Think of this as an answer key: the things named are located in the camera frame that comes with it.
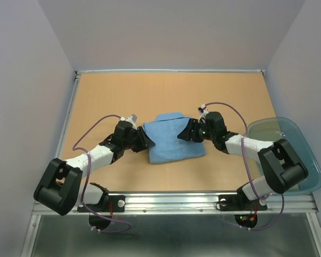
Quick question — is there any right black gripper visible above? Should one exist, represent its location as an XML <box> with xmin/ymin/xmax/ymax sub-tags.
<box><xmin>176</xmin><ymin>118</ymin><xmax>216</xmax><ymax>142</ymax></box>

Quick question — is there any aluminium mounting rail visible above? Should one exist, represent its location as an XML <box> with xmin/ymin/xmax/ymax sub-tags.
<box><xmin>21</xmin><ymin>192</ymin><xmax>321</xmax><ymax>256</ymax></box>

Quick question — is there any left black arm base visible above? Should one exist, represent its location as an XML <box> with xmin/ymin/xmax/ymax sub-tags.
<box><xmin>77</xmin><ymin>195</ymin><xmax>125</xmax><ymax>232</ymax></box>

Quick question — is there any translucent teal plastic bin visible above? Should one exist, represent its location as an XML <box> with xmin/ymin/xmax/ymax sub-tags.
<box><xmin>248</xmin><ymin>117</ymin><xmax>321</xmax><ymax>195</ymax></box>

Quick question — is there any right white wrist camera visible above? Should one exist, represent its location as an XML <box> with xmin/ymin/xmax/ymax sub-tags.
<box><xmin>198</xmin><ymin>104</ymin><xmax>209</xmax><ymax>119</ymax></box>

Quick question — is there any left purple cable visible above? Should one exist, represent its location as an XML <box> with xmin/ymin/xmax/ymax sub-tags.
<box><xmin>72</xmin><ymin>114</ymin><xmax>132</xmax><ymax>234</ymax></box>

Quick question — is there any blue long sleeve shirt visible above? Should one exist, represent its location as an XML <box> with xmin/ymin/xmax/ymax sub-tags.
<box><xmin>143</xmin><ymin>112</ymin><xmax>206</xmax><ymax>164</ymax></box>

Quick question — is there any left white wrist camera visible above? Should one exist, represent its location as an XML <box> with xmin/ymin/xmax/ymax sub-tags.
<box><xmin>120</xmin><ymin>114</ymin><xmax>137</xmax><ymax>125</ymax></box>

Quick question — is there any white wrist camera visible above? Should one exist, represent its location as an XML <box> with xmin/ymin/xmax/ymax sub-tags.
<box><xmin>120</xmin><ymin>114</ymin><xmax>137</xmax><ymax>125</ymax></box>
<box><xmin>198</xmin><ymin>104</ymin><xmax>209</xmax><ymax>119</ymax></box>

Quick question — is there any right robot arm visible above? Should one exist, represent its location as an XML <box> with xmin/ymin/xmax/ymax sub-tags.
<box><xmin>177</xmin><ymin>112</ymin><xmax>308</xmax><ymax>210</ymax></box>

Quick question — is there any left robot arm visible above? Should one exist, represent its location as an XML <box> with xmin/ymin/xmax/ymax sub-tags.
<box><xmin>33</xmin><ymin>120</ymin><xmax>155</xmax><ymax>216</ymax></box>

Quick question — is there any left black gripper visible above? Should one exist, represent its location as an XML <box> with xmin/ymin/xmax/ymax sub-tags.
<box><xmin>123</xmin><ymin>126</ymin><xmax>155</xmax><ymax>153</ymax></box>

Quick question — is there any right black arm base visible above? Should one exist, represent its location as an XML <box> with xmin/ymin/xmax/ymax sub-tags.
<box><xmin>215</xmin><ymin>194</ymin><xmax>268</xmax><ymax>229</ymax></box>

